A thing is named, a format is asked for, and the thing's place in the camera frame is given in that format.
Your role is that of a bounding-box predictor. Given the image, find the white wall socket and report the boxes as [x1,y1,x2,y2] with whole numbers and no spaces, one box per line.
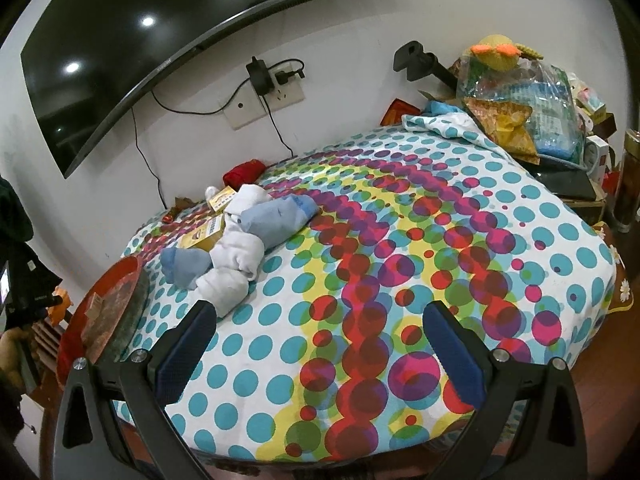
[245,77,306,111]

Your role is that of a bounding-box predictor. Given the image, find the black mount stand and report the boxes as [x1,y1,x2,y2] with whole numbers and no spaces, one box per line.
[392,40,458,91]

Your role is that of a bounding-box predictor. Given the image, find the red cloth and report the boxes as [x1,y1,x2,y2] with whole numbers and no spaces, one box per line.
[223,159,267,188]

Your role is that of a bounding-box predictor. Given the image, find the black adapter cable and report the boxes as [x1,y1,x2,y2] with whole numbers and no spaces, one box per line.
[262,92,296,157]

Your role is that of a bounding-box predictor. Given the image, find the small white box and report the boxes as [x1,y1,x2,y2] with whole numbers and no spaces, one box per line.
[582,135,613,181]

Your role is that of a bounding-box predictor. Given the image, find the light blue cloth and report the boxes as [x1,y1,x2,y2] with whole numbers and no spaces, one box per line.
[425,100,468,118]

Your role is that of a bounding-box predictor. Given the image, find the floral cloth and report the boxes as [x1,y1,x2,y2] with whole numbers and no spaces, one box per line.
[597,220,633,316]

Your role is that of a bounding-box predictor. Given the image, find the yellow snack packet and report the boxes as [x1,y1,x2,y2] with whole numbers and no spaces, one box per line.
[465,97,543,166]

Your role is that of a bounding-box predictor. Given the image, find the clear plastic bag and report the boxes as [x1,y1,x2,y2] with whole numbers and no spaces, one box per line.
[456,52,588,171]

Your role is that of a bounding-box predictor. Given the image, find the black flat board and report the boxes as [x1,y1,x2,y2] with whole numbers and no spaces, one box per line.
[532,157,601,201]

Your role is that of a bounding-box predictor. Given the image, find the black power adapter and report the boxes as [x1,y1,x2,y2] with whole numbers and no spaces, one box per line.
[245,57,273,97]

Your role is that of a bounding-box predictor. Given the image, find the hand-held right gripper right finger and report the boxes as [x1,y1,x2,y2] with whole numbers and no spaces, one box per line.
[422,301,588,480]

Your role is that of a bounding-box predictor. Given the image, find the small blue sock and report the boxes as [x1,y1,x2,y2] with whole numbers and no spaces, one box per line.
[160,247,212,289]

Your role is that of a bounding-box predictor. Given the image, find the white wall plate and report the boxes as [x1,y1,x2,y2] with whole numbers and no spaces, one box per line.
[223,89,271,131]

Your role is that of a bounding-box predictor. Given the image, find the red orange packet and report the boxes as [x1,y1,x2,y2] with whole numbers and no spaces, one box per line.
[381,99,421,127]

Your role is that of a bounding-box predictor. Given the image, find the polka dot tablecloth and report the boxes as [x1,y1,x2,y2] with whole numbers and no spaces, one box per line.
[112,112,618,466]

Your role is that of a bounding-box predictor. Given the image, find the large blue sock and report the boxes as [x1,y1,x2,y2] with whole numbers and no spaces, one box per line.
[240,195,319,236]

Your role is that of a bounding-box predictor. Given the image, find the black television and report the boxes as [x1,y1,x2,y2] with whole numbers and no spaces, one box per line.
[20,0,413,179]

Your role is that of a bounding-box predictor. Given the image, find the yellow crochet toy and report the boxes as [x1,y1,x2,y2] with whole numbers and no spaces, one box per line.
[462,34,543,73]

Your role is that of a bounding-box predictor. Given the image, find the black tripod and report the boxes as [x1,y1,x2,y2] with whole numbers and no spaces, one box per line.
[0,240,63,331]

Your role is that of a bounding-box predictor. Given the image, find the black television cable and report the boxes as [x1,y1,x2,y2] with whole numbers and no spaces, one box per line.
[131,85,241,209]

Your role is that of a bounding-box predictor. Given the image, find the dark bottle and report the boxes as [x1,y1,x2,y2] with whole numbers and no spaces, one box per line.
[617,127,640,233]

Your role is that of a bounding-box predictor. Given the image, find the red round tray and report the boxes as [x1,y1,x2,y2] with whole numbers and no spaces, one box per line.
[56,256,151,386]

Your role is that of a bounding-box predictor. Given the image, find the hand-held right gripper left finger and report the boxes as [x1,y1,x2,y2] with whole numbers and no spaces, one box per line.
[54,300,218,480]

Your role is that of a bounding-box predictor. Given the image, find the white sock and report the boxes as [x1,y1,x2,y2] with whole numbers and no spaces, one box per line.
[196,267,249,319]
[227,185,268,217]
[210,227,266,282]

